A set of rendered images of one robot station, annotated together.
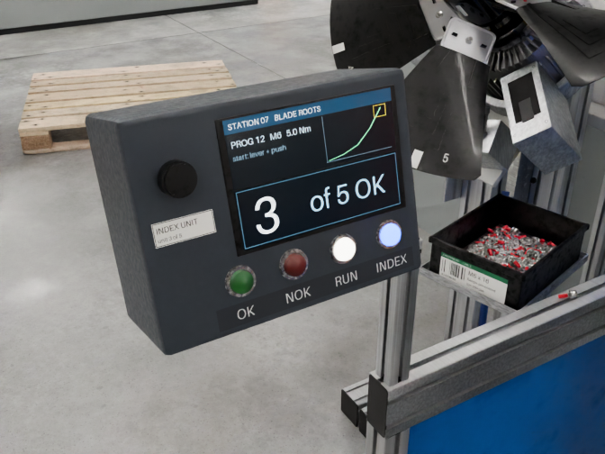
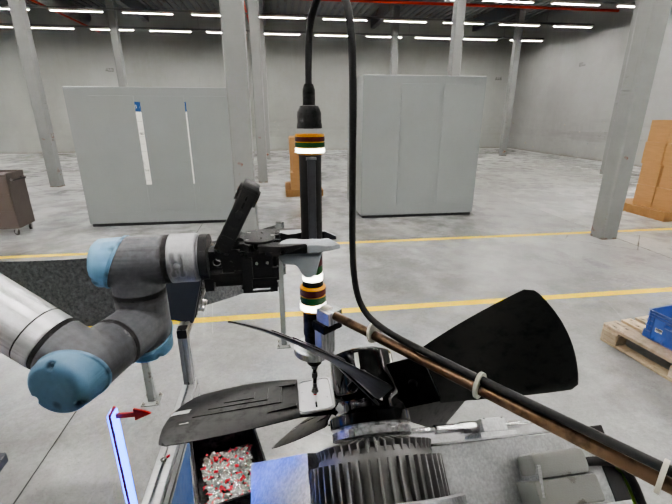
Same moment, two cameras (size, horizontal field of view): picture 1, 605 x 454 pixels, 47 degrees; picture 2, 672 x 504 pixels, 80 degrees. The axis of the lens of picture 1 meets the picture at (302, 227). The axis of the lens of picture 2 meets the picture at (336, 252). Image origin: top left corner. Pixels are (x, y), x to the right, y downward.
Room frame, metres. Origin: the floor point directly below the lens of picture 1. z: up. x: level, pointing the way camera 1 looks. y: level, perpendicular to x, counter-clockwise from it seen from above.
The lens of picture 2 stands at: (1.50, -0.93, 1.67)
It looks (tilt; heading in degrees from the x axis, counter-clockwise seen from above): 19 degrees down; 112
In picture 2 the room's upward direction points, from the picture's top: straight up
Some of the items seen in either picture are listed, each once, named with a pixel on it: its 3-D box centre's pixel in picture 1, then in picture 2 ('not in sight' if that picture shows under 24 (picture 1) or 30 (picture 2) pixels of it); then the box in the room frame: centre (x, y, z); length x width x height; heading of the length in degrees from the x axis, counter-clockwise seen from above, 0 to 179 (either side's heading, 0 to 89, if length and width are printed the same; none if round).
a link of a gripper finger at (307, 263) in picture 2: not in sight; (310, 259); (1.24, -0.41, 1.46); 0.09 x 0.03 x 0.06; 20
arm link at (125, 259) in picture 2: not in sight; (134, 262); (1.00, -0.52, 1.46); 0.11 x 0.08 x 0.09; 30
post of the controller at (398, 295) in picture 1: (397, 310); (186, 355); (0.65, -0.11, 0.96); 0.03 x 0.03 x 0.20; 30
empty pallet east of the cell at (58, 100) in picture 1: (135, 101); not in sight; (3.96, 0.99, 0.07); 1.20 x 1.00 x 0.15; 104
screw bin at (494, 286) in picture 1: (507, 249); (230, 472); (0.97, -0.34, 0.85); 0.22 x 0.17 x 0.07; 136
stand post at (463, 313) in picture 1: (468, 295); not in sight; (1.40, -0.41, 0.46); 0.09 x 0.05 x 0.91; 30
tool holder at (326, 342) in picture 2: not in sight; (317, 328); (1.24, -0.39, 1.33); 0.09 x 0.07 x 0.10; 155
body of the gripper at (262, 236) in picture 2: not in sight; (241, 259); (1.13, -0.44, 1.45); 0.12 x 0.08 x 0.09; 30
